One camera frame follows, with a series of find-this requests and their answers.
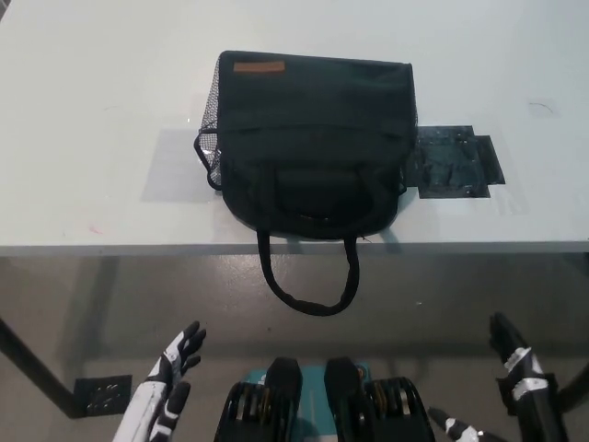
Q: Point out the black soft travel bag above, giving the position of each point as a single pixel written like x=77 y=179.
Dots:
x=313 y=119

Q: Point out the grey film patch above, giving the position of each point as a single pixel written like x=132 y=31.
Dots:
x=172 y=166

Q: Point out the black floor plate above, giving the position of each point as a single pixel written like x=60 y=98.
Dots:
x=103 y=393

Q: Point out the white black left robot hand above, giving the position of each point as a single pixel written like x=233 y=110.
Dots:
x=172 y=357

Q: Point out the black tape patch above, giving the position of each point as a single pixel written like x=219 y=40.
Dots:
x=453 y=161

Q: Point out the black table leg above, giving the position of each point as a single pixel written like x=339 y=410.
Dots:
x=37 y=368

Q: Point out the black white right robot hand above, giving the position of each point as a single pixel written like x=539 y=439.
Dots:
x=524 y=368

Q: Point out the black teal robot body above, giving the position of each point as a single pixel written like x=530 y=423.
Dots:
x=285 y=405

